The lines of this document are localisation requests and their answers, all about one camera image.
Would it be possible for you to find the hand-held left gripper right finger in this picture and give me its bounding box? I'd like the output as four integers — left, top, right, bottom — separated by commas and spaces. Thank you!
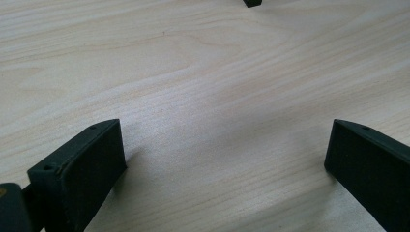
323, 118, 410, 232

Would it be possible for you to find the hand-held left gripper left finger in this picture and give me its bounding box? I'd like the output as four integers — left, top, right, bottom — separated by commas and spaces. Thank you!
26, 118, 128, 232

